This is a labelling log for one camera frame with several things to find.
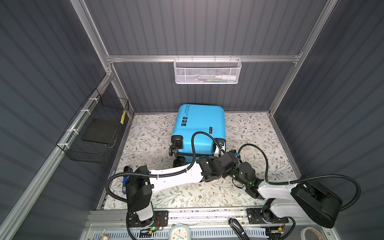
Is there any blue hardshell suitcase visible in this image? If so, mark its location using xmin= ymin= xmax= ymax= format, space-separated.
xmin=169 ymin=104 xmax=227 ymax=168

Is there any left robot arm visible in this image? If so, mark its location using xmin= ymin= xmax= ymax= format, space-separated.
xmin=125 ymin=152 xmax=240 ymax=222

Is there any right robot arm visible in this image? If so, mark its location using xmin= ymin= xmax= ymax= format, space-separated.
xmin=229 ymin=162 xmax=343 ymax=229

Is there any small white clock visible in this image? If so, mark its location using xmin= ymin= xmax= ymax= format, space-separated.
xmin=168 ymin=225 xmax=192 ymax=240

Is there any white tape roll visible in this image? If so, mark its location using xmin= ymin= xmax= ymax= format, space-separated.
xmin=300 ymin=227 xmax=325 ymax=240

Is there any blue flat object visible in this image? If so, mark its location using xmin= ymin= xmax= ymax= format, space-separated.
xmin=122 ymin=165 xmax=134 ymax=195

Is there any white bottle in basket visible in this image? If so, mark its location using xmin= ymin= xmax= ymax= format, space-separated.
xmin=215 ymin=75 xmax=238 ymax=82

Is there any yellow marker in basket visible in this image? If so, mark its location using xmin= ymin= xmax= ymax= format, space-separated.
xmin=120 ymin=110 xmax=126 ymax=125

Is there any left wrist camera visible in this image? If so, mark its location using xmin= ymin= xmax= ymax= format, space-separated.
xmin=214 ymin=141 xmax=226 ymax=156

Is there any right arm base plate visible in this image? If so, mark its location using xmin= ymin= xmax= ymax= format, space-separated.
xmin=246 ymin=208 xmax=290 ymax=225

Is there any black handle tool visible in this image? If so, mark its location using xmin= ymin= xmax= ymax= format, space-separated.
xmin=229 ymin=218 xmax=250 ymax=240

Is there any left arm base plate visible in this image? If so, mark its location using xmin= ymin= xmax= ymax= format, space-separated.
xmin=126 ymin=211 xmax=169 ymax=228

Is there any white wire mesh basket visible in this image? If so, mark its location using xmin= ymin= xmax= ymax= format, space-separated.
xmin=173 ymin=58 xmax=242 ymax=85

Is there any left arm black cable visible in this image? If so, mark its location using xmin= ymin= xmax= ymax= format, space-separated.
xmin=104 ymin=131 xmax=224 ymax=240

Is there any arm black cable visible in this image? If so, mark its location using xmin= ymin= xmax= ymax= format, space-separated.
xmin=236 ymin=143 xmax=362 ymax=212
xmin=104 ymin=131 xmax=224 ymax=240

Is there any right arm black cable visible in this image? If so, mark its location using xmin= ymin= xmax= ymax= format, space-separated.
xmin=236 ymin=143 xmax=362 ymax=212

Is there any black wire wall basket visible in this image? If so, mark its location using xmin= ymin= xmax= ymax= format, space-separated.
xmin=57 ymin=90 xmax=130 ymax=164

